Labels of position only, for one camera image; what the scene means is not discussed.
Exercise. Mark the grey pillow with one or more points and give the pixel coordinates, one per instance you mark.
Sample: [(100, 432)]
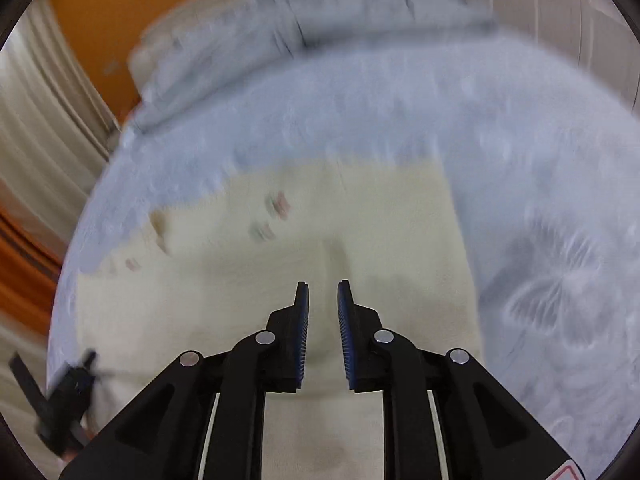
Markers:
[(300, 10)]

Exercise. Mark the beige curtain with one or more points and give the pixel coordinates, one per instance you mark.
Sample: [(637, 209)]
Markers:
[(45, 110)]

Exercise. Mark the pale blue embroidered bedspread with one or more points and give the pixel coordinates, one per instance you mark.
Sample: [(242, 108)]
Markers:
[(400, 110)]

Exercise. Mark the cream knit sweater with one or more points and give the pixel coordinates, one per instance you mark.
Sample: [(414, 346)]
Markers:
[(310, 220)]

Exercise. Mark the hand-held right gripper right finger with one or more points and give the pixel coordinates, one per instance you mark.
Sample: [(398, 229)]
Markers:
[(344, 340)]

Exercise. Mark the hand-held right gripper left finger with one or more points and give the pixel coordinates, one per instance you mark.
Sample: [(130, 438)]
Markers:
[(301, 340)]

